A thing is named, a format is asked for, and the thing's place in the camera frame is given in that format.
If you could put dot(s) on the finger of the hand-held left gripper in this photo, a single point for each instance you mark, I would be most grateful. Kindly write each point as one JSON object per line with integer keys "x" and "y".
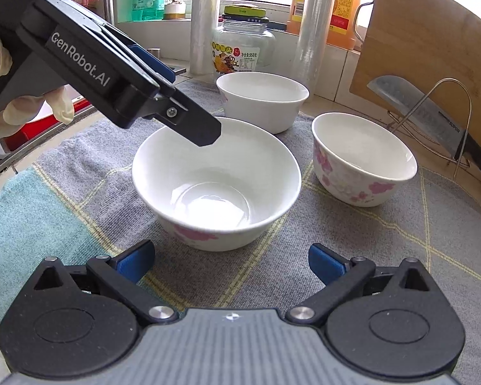
{"x": 196, "y": 128}
{"x": 156, "y": 68}

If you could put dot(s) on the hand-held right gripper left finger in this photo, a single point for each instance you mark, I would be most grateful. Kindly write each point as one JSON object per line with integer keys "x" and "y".
{"x": 134, "y": 262}

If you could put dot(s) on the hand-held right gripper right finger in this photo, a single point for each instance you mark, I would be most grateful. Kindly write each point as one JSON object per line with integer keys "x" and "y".
{"x": 328, "y": 264}

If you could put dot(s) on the white bowl pink flower print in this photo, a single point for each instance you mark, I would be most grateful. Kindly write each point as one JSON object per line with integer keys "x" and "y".
{"x": 208, "y": 192}
{"x": 260, "y": 104}
{"x": 344, "y": 176}

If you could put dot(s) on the person's left hand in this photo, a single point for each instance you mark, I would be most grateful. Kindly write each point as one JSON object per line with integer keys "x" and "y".
{"x": 56, "y": 104}

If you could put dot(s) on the small potted succulent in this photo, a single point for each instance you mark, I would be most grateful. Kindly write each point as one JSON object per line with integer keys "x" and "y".
{"x": 174, "y": 8}

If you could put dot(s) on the clear plastic wrap roll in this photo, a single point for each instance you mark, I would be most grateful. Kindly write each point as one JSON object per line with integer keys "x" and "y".
{"x": 204, "y": 20}
{"x": 314, "y": 32}

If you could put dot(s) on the grey teal plaid cloth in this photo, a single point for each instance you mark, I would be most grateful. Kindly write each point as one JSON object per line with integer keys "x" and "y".
{"x": 84, "y": 192}

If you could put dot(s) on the red plastic basin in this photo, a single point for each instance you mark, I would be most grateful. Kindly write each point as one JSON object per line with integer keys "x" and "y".
{"x": 28, "y": 132}

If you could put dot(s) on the large clear glass jar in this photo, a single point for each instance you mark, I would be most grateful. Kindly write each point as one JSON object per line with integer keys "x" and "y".
{"x": 244, "y": 48}

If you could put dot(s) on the orange cooking oil bottle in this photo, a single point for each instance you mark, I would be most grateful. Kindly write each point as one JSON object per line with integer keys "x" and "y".
{"x": 298, "y": 0}
{"x": 346, "y": 12}

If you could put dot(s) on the wooden cutting board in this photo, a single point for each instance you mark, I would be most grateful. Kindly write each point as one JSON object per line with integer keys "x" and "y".
{"x": 425, "y": 28}

